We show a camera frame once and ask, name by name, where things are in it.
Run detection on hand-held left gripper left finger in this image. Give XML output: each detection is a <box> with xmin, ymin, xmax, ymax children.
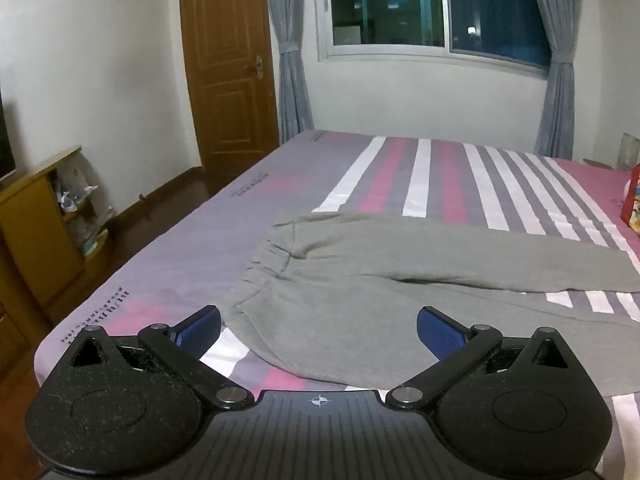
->
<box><xmin>65</xmin><ymin>304</ymin><xmax>256</xmax><ymax>411</ymax></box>

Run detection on stack of papers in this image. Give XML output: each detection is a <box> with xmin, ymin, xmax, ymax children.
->
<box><xmin>79</xmin><ymin>207</ymin><xmax>115</xmax><ymax>261</ymax></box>

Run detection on colourful printed blanket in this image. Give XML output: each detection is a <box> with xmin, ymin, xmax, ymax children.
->
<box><xmin>619</xmin><ymin>164</ymin><xmax>640</xmax><ymax>235</ymax></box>

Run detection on wooden cabinet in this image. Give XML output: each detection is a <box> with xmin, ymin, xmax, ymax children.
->
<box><xmin>0</xmin><ymin>145</ymin><xmax>115</xmax><ymax>376</ymax></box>

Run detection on black television screen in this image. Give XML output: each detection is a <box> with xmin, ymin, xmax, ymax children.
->
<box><xmin>0</xmin><ymin>87</ymin><xmax>19</xmax><ymax>187</ymax></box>

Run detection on white framed window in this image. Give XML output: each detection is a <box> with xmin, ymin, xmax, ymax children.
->
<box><xmin>314</xmin><ymin>0</ymin><xmax>553</xmax><ymax>78</ymax></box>

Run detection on bed with striped sheet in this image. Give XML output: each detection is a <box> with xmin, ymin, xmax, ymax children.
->
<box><xmin>32</xmin><ymin>129</ymin><xmax>640</xmax><ymax>480</ymax></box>

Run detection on brown wooden door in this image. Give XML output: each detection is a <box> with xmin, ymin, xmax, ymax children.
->
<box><xmin>178</xmin><ymin>0</ymin><xmax>281</xmax><ymax>181</ymax></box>

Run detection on grey translucent container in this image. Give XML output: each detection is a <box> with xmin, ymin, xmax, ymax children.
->
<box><xmin>619</xmin><ymin>132</ymin><xmax>640</xmax><ymax>171</ymax></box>

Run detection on white small figurine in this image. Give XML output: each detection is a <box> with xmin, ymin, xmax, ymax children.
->
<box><xmin>57</xmin><ymin>180</ymin><xmax>98</xmax><ymax>213</ymax></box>

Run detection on grey curtain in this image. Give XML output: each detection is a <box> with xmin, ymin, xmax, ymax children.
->
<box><xmin>525</xmin><ymin>0</ymin><xmax>587</xmax><ymax>161</ymax></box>
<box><xmin>260</xmin><ymin>0</ymin><xmax>316</xmax><ymax>145</ymax></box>

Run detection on grey pants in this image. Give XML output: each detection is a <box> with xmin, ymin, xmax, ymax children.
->
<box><xmin>220</xmin><ymin>212</ymin><xmax>640</xmax><ymax>397</ymax></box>

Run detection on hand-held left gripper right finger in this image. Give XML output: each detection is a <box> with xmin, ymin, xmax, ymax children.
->
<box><xmin>385</xmin><ymin>305</ymin><xmax>573</xmax><ymax>411</ymax></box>

